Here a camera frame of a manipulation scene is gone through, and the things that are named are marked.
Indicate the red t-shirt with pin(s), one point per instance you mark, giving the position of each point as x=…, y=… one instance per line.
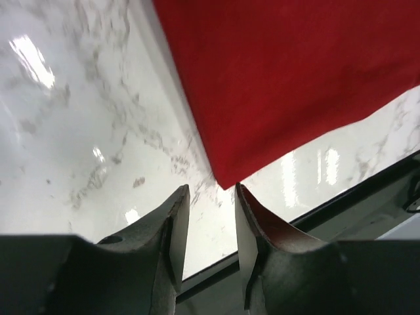
x=262, y=78

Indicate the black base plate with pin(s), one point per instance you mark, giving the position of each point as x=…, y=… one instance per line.
x=377, y=206

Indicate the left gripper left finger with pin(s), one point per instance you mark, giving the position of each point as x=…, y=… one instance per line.
x=137, y=270

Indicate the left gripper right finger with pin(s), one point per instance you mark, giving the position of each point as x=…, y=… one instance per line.
x=286, y=271

